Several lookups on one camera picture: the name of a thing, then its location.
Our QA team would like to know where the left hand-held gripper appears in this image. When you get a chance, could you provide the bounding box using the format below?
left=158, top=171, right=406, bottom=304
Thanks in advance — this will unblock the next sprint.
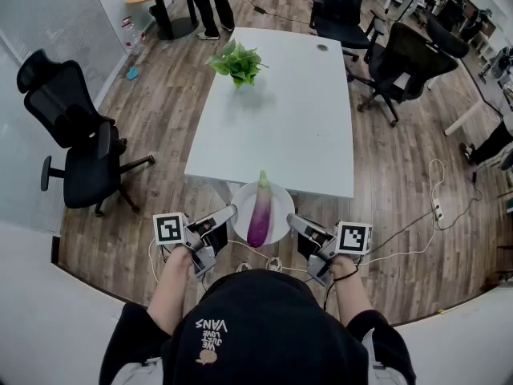
left=153, top=205, right=238, bottom=283

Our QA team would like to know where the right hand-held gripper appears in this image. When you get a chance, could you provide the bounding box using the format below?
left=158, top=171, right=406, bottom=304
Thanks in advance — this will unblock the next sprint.
left=286, top=213, right=374, bottom=288

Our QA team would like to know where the white round plate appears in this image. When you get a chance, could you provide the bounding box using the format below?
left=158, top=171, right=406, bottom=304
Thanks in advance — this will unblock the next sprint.
left=230, top=180, right=296, bottom=245

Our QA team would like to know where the purple eggplant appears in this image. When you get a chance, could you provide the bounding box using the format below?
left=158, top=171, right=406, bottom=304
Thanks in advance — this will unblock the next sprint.
left=246, top=169, right=273, bottom=248

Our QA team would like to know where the person's left forearm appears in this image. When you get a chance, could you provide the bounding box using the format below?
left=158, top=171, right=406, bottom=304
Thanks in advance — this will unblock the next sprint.
left=146, top=246, right=193, bottom=336

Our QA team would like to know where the person's right forearm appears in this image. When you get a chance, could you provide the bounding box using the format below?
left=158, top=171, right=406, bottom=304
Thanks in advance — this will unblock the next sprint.
left=329, top=254, right=376, bottom=328

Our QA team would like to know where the white rectangular table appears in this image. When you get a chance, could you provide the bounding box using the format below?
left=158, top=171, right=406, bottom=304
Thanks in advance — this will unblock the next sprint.
left=184, top=26, right=356, bottom=199

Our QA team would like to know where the black printed cap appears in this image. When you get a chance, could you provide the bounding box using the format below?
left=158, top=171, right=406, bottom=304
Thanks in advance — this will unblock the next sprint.
left=162, top=269, right=370, bottom=385

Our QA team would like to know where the black office chair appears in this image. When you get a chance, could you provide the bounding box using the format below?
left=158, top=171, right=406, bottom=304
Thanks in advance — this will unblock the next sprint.
left=346, top=21, right=460, bottom=128
left=16, top=49, right=156, bottom=218
left=308, top=0, right=386, bottom=62
left=424, top=10, right=471, bottom=59

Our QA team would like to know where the black short-sleeved shirt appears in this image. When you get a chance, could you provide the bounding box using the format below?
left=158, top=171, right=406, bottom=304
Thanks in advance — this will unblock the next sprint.
left=99, top=302, right=418, bottom=385

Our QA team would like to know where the green leafy plant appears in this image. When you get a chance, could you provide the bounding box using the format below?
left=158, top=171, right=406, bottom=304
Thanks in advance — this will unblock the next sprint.
left=205, top=38, right=269, bottom=91

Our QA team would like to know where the white desk foot bar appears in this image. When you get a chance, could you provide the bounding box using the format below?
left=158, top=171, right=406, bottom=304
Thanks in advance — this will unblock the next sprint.
left=444, top=108, right=488, bottom=136

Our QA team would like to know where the clear plastic water bottle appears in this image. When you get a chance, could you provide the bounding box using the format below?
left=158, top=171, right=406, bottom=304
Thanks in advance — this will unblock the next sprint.
left=122, top=16, right=146, bottom=57

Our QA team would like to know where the black hair tie wristband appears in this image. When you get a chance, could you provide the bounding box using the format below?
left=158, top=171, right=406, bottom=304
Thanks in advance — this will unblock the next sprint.
left=331, top=266, right=360, bottom=283

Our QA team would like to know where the black floor cable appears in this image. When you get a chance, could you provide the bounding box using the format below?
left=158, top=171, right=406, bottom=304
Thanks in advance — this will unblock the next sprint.
left=370, top=170, right=484, bottom=252

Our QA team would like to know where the white floor cable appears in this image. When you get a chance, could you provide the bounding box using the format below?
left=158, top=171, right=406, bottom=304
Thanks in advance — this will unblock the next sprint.
left=360, top=158, right=446, bottom=266

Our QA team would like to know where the grey shoulder strap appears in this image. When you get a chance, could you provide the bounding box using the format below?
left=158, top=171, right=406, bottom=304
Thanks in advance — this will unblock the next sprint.
left=107, top=357, right=164, bottom=385
left=360, top=326, right=402, bottom=385

